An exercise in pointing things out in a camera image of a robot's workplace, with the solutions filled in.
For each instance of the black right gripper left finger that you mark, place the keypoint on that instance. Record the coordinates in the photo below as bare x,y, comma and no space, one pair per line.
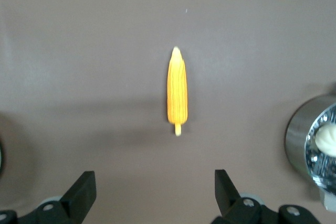
76,200

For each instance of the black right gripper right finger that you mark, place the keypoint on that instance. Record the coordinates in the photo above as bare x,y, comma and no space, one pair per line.
228,200

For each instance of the yellow corn cob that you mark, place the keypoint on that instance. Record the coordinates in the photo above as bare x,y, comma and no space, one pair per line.
177,95

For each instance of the stainless steel steamer pot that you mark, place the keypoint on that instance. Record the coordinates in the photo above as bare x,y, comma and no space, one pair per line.
296,134

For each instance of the white steamed bun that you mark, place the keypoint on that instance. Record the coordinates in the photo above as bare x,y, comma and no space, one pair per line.
326,140

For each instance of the brown table cloth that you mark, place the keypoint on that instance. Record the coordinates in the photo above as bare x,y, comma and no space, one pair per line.
78,51

